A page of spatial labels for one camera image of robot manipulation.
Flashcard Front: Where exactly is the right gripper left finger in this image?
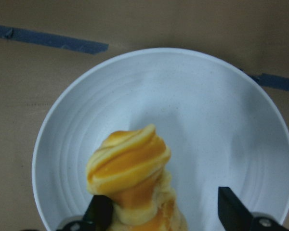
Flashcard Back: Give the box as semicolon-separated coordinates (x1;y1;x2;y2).
56;195;114;231

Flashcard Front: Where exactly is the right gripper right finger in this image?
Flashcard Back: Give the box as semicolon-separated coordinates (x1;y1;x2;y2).
218;187;287;231

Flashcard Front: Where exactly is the blue plate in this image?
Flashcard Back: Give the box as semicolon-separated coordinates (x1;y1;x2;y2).
32;48;289;231

